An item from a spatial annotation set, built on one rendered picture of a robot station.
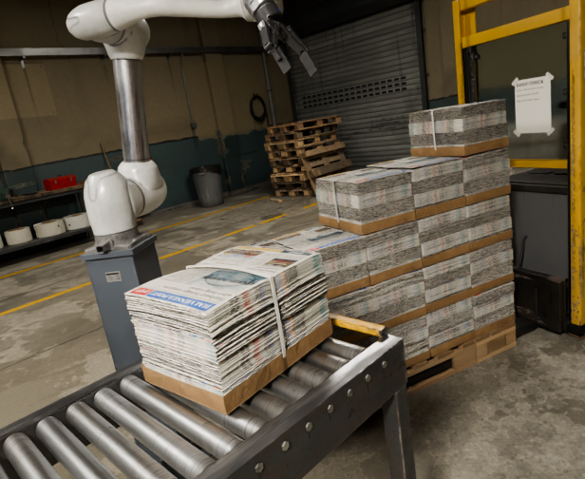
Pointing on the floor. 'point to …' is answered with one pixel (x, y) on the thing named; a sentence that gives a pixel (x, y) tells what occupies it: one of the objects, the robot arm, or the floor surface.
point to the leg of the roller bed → (399, 435)
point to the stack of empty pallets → (293, 182)
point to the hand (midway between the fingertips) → (299, 68)
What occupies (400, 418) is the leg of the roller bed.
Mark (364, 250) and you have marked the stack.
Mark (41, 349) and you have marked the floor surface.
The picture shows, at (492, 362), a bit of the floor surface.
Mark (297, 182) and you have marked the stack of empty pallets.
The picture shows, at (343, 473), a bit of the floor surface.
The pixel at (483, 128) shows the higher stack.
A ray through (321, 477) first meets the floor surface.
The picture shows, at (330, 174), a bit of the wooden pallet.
